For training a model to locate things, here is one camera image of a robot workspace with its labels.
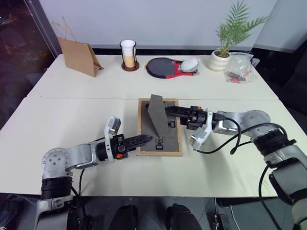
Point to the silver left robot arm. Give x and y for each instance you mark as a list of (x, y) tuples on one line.
[(81, 153)]

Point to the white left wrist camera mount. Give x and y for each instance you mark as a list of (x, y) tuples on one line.
[(111, 126)]

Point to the dark rounded shape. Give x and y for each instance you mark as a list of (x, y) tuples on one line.
[(182, 218)]

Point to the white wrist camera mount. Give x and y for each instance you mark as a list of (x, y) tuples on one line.
[(200, 139), (111, 126)]

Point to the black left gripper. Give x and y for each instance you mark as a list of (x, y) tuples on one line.
[(119, 146)]

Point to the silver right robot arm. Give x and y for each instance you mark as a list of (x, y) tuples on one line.
[(254, 119)]

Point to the white and tan cup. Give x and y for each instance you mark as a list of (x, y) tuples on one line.
[(128, 49)]

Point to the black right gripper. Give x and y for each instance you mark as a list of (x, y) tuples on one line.
[(196, 118)]

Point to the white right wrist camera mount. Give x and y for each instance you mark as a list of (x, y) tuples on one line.
[(200, 139)]

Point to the white crumpled cloth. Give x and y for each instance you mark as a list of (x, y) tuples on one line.
[(189, 64)]

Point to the wooden picture frame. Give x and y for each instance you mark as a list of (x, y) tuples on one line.
[(168, 143)]

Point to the small clear plastic item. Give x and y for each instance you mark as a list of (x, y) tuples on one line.
[(255, 62)]

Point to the clear plastic bag of parts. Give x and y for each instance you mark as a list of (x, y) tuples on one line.
[(239, 68)]

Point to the green plant in white pot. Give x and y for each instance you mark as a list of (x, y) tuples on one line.
[(219, 62)]

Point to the brown paper bag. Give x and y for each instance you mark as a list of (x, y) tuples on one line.
[(76, 57)]

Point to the black and red round paddle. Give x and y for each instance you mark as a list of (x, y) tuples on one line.
[(159, 67)]

